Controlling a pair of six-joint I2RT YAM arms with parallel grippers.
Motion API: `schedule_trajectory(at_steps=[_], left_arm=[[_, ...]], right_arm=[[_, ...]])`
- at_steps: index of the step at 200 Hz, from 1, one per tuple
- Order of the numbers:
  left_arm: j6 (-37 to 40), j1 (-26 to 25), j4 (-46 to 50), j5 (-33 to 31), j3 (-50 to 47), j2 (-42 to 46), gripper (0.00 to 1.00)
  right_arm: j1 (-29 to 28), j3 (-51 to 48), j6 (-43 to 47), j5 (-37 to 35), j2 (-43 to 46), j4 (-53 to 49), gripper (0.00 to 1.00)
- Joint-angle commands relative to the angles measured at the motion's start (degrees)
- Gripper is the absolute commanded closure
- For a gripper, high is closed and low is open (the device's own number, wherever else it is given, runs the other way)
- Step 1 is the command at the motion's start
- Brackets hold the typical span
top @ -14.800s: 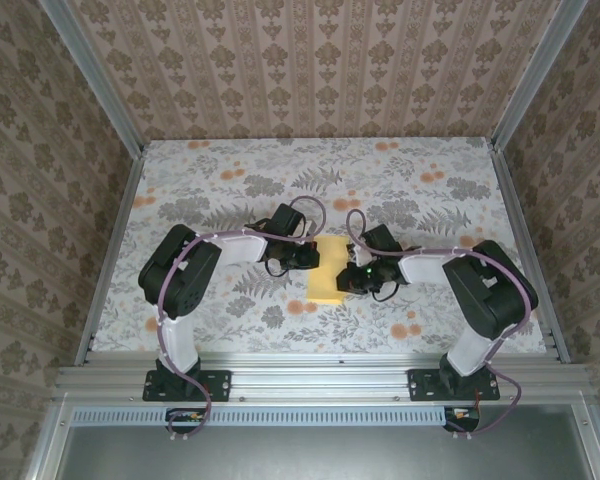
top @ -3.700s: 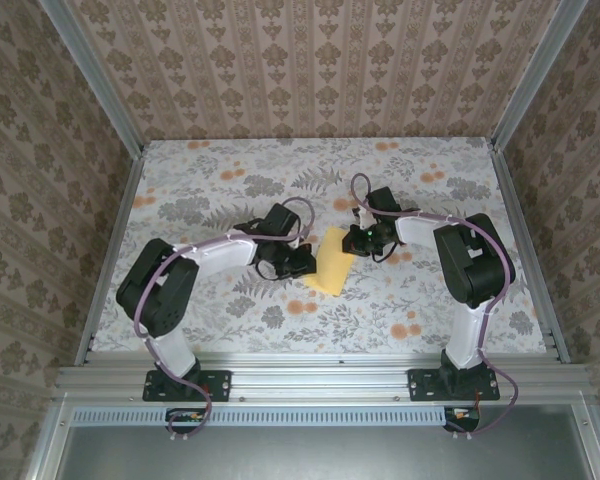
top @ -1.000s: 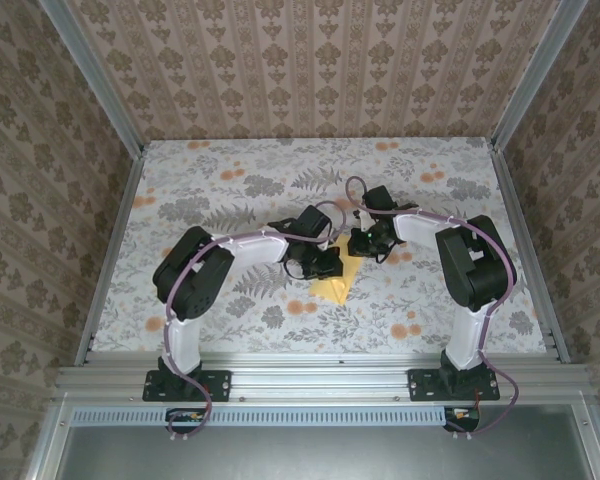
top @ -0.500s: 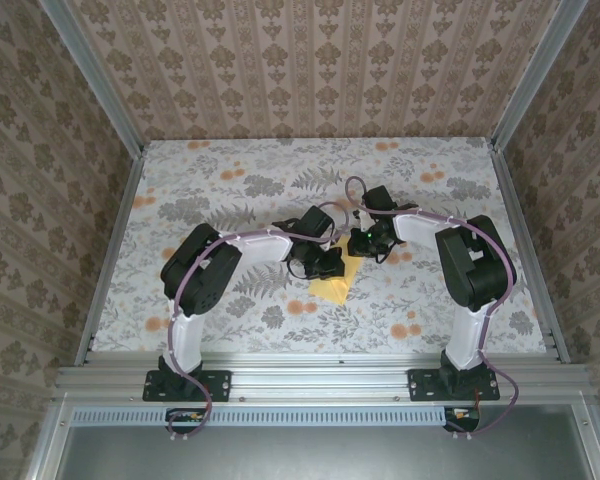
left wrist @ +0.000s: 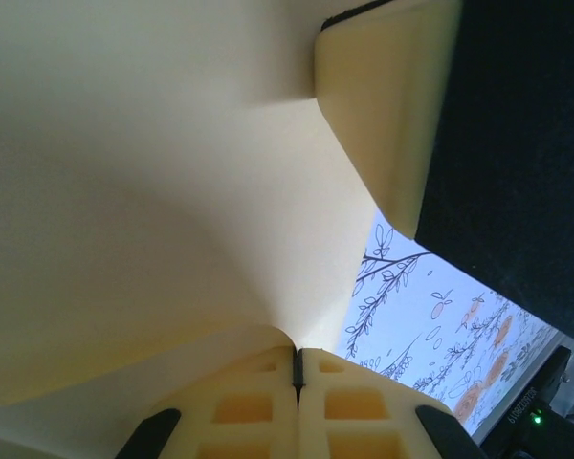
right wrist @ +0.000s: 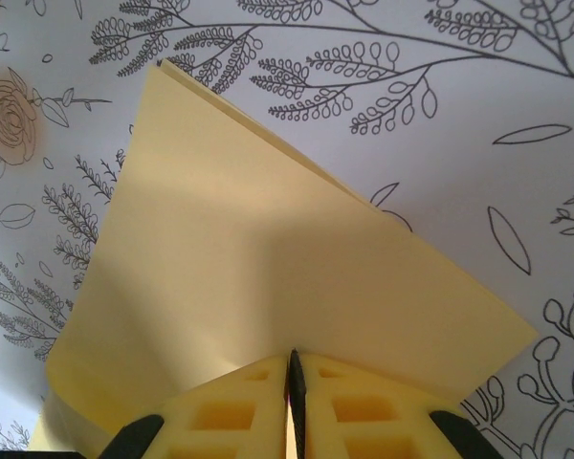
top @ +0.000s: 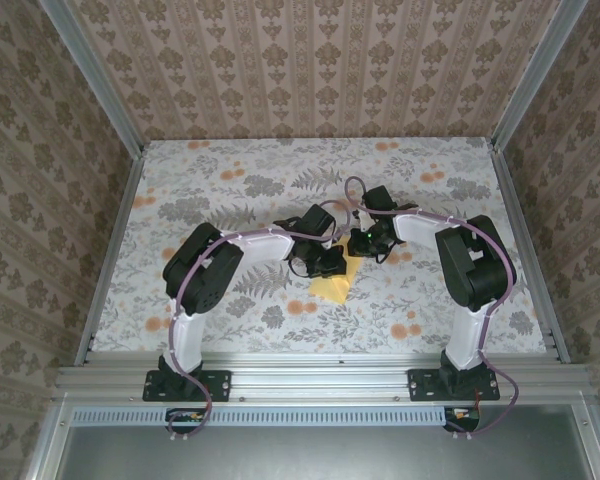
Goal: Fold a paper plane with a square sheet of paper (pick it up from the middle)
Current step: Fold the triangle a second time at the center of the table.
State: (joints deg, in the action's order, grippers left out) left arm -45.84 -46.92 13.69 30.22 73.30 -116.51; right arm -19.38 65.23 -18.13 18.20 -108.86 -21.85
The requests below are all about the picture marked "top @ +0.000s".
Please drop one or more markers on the aluminium frame post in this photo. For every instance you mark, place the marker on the aluminium frame post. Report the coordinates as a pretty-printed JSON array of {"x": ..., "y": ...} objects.
[
  {"x": 95, "y": 80},
  {"x": 535, "y": 80}
]

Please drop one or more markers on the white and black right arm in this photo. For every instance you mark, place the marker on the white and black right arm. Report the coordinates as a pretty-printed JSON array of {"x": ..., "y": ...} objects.
[{"x": 475, "y": 270}]

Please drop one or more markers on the aluminium side rail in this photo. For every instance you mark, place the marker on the aluminium side rail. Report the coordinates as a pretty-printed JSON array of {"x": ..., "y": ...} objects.
[
  {"x": 105, "y": 280},
  {"x": 535, "y": 260}
]

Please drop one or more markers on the floral patterned table cover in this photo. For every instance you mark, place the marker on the floral patterned table cover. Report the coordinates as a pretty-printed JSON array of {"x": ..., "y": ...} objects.
[{"x": 280, "y": 165}]

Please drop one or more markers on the grey metal sheet panel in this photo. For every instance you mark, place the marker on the grey metal sheet panel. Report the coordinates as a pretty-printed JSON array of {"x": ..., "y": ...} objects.
[{"x": 330, "y": 455}]

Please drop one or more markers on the pale yellow paper sheet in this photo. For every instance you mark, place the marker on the pale yellow paper sheet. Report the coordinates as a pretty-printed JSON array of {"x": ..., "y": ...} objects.
[{"x": 332, "y": 290}]

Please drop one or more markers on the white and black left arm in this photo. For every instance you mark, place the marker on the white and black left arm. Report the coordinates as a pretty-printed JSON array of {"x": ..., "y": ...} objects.
[{"x": 200, "y": 280}]

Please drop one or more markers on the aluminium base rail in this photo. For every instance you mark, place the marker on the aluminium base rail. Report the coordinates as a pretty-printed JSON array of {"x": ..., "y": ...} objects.
[{"x": 320, "y": 380}]

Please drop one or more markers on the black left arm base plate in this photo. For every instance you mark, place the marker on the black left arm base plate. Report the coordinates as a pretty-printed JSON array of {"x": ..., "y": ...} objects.
[{"x": 220, "y": 385}]

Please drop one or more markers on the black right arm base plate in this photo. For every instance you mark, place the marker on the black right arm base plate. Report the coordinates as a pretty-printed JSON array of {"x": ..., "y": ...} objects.
[{"x": 420, "y": 385}]

